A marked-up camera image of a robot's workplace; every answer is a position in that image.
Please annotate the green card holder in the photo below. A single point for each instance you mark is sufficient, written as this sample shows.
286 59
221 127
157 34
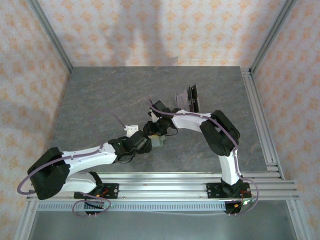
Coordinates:
158 142

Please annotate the credit card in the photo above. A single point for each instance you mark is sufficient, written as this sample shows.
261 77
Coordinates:
180 98

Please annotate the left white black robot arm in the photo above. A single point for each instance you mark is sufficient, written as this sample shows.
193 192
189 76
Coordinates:
90 157

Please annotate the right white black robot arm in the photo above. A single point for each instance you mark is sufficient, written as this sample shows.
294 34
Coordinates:
190 120

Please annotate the clear acrylic card stand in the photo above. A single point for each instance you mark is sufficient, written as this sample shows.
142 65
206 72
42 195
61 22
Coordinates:
193 93

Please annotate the grey metal panel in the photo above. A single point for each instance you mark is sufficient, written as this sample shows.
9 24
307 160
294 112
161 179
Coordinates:
162 227

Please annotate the small black electronics board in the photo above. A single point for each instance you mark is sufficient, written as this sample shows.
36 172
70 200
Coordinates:
231 210

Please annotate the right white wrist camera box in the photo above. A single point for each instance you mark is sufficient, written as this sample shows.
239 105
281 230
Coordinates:
153 117

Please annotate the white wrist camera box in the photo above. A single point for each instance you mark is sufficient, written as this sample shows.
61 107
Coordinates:
153 117
132 128

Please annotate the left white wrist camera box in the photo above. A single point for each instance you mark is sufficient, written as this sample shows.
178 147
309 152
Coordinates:
132 128

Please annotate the aluminium mounting rail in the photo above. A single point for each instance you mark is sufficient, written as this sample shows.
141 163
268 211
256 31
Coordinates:
162 186

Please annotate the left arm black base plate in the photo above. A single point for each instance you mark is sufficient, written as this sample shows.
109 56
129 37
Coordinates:
112 190

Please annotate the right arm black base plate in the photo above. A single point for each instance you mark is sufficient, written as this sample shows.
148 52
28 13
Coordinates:
212 190

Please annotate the aluminium side rail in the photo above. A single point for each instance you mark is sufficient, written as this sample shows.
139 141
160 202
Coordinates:
262 125

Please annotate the aluminium frame post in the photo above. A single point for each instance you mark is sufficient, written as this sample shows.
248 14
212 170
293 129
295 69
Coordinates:
53 37
271 37

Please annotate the aluminium frame leg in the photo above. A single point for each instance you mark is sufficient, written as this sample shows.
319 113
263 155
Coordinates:
297 220
26 220

